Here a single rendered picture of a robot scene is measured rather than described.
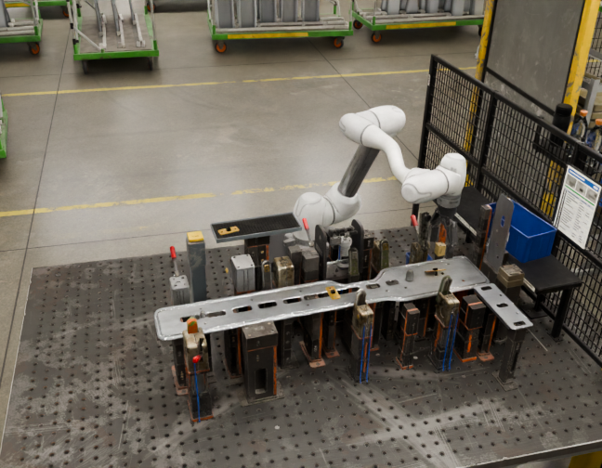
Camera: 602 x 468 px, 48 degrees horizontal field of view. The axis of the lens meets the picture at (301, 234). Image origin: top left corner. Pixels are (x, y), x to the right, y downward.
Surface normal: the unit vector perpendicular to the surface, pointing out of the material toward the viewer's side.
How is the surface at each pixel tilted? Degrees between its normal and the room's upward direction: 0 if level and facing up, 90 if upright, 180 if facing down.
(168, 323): 0
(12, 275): 0
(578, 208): 90
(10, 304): 0
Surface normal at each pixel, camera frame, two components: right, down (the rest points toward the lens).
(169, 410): 0.02, -0.85
